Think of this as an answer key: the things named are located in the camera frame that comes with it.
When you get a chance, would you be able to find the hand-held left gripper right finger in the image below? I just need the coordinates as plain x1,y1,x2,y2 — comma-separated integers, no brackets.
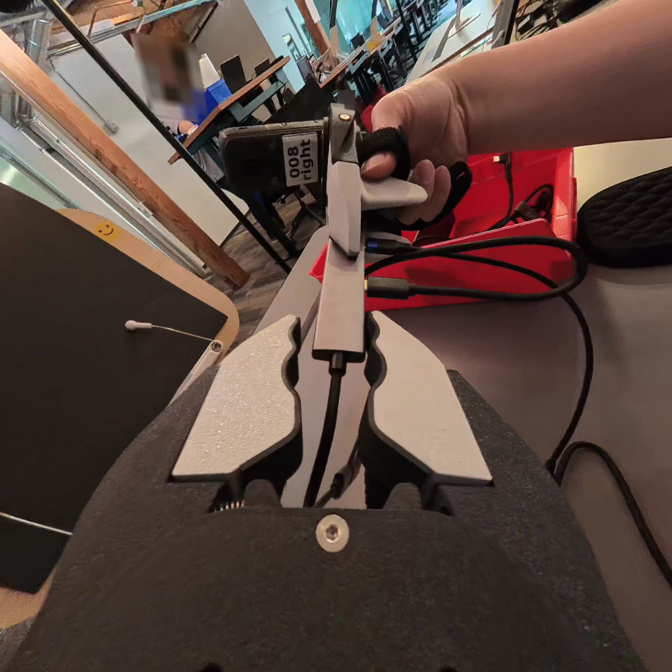
361,311,494,486

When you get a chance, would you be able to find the person's right forearm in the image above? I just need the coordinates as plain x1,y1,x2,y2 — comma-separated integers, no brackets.
446,0,672,155

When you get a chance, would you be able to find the black panel wooden board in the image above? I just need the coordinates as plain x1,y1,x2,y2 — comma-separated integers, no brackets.
0,181,239,631

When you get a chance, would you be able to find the grey usb hub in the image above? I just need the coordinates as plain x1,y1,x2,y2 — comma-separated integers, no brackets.
311,231,368,364

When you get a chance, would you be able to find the black office chair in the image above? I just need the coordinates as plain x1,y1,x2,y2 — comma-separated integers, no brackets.
268,76,337,127

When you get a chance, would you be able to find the black hub cable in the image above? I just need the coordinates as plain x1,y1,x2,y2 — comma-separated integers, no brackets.
302,353,347,507

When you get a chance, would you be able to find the black braided cable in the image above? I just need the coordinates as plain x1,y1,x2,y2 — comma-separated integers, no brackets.
365,252,672,589

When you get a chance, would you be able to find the black oval mesh pad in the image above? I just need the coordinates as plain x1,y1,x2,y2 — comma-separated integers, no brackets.
576,167,672,268

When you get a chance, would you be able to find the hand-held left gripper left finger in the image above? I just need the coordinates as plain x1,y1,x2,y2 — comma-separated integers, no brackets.
172,315,304,482

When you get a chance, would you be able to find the wooden desk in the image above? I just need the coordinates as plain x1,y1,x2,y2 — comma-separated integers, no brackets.
168,55,292,165

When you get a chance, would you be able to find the wooden post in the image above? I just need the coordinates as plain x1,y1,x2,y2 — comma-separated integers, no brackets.
0,29,250,288

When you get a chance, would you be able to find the white tipped thin cable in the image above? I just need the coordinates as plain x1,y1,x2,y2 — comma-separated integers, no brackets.
0,512,71,536
125,320,213,342

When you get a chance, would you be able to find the red plastic bin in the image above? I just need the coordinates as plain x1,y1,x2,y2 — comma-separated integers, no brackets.
309,147,578,313

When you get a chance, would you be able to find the person's right hand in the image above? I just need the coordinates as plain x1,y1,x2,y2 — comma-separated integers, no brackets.
361,73,470,224

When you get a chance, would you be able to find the black metal pole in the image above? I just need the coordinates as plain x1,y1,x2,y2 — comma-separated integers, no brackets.
41,0,292,274

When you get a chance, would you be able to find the white stand bracket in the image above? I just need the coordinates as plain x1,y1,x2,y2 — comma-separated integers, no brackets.
173,340,224,400

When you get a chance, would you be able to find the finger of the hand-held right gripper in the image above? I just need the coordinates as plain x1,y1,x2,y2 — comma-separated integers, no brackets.
325,160,366,259

